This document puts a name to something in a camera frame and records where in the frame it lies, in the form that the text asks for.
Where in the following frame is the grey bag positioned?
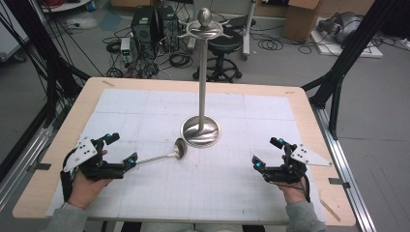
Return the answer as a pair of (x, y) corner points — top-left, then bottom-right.
(317, 12), (365, 44)

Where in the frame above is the black computer tower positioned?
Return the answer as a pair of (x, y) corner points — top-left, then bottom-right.
(131, 5), (157, 44)
(157, 5), (180, 53)

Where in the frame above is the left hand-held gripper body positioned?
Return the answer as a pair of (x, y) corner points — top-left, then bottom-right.
(61, 135), (128, 182)

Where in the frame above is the silver metal utensil stand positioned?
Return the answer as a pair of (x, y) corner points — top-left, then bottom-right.
(177, 7), (234, 149)

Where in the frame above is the white gridded mat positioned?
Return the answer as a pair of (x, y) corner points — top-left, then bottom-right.
(45, 88), (327, 224)

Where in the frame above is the person's left hand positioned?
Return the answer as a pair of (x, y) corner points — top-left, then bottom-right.
(68, 174), (113, 210)

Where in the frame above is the white flat board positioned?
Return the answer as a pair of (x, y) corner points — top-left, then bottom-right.
(309, 31), (385, 60)

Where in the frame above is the small grey power supply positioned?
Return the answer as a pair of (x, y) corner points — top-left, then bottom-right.
(120, 37), (132, 64)

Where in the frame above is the brown cardboard box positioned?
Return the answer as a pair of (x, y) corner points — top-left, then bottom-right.
(282, 0), (324, 44)

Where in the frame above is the person's right hand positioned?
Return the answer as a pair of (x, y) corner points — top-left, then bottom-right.
(276, 179), (308, 205)

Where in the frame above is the black metal frame post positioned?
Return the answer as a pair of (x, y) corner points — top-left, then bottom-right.
(301, 0), (410, 141)
(0, 0), (92, 128)

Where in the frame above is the metal ladle with wooden handle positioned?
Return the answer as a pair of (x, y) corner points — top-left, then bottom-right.
(135, 137), (189, 166)

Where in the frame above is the black round stool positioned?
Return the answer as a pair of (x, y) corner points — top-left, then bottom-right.
(192, 30), (244, 83)

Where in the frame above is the black metal bracket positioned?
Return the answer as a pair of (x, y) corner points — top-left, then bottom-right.
(328, 177), (351, 189)
(28, 161), (52, 172)

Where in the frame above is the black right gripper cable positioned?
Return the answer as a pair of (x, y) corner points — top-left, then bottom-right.
(300, 167), (312, 204)

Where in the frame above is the white round table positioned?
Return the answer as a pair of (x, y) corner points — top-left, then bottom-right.
(40, 0), (94, 14)

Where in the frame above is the wooden table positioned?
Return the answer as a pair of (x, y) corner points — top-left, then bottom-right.
(12, 76), (357, 228)

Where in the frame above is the aluminium rail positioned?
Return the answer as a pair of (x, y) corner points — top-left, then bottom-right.
(310, 104), (379, 232)
(0, 125), (55, 211)

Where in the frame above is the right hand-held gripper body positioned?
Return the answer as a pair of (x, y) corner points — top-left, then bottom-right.
(261, 143), (334, 186)

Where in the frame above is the white stand post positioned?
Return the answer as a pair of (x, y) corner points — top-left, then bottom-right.
(242, 0), (257, 61)

